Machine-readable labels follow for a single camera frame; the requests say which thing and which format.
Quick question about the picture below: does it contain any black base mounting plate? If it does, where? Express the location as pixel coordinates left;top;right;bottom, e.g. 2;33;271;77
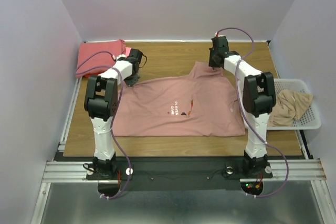
84;157;273;196

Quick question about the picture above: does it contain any folded coral pink t-shirt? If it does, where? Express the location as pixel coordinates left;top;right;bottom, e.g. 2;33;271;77
75;39;127;78

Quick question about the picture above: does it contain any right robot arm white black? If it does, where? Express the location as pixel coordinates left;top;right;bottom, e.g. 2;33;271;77
209;35;276;177

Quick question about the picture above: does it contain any aluminium frame rail left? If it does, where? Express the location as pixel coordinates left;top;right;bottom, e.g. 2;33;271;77
53;78;82;160

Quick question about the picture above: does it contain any aluminium frame rail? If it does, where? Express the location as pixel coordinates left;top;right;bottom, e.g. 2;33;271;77
53;78;82;160
42;162;87;183

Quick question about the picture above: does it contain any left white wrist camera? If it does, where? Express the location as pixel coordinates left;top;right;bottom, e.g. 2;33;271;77
112;54;127;61

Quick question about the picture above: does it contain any white plastic laundry basket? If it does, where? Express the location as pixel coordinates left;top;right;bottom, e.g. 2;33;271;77
267;79;321;130

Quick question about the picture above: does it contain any folded light pink t-shirt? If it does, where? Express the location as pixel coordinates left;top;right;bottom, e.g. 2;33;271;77
125;47;132;56

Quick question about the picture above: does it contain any aluminium frame rail front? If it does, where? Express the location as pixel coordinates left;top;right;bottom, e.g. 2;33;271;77
42;162;87;183

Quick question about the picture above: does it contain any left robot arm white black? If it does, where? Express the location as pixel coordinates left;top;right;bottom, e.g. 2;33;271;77
83;49;146;180

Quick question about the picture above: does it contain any beige crumpled t-shirt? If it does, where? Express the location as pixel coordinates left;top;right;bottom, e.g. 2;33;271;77
267;89;313;127

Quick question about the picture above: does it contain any folded orange red t-shirt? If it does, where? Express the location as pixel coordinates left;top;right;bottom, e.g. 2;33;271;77
84;73;92;78

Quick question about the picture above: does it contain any dusty pink printed t-shirt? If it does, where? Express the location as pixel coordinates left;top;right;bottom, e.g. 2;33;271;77
113;62;245;137

